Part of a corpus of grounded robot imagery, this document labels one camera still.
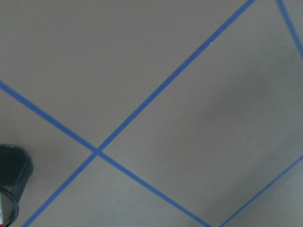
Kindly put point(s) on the red marker pen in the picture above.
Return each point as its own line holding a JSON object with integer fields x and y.
{"x": 1, "y": 215}

